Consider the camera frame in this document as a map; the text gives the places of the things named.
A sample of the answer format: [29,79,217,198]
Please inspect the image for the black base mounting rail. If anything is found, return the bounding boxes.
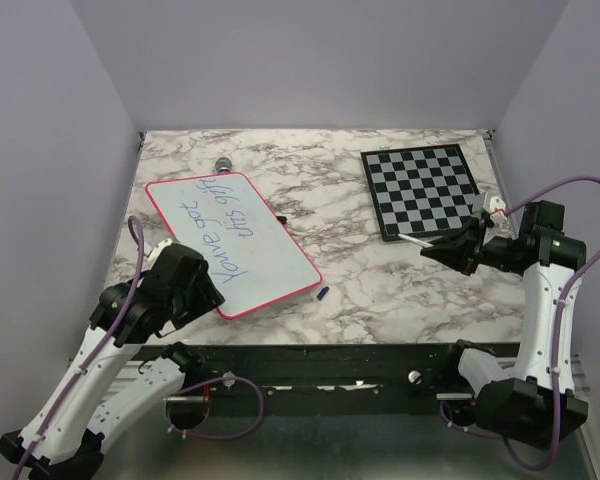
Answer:
[179,342,516,436]

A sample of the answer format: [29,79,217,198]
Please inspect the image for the blue marker cap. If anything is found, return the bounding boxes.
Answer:
[317,286,330,301]

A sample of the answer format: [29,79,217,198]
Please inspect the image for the purple microphone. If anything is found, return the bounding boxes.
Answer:
[215,157,233,174]

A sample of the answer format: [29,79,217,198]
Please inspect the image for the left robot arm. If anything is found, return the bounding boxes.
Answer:
[0,244,224,479]

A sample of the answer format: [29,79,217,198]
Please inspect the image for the black grey chessboard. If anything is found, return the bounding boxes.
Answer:
[361,144,479,242]

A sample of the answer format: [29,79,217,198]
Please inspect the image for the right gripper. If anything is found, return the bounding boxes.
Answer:
[422,215,522,275]

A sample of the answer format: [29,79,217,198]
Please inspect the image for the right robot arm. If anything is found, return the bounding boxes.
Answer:
[422,193,588,449]

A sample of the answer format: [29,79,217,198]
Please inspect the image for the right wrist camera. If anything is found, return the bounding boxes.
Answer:
[472,192,507,236]

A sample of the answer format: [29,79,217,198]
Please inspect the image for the pink framed whiteboard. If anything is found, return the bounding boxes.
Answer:
[145,172,323,320]

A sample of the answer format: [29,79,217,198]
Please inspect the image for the blue whiteboard marker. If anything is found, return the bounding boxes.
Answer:
[397,234,433,248]

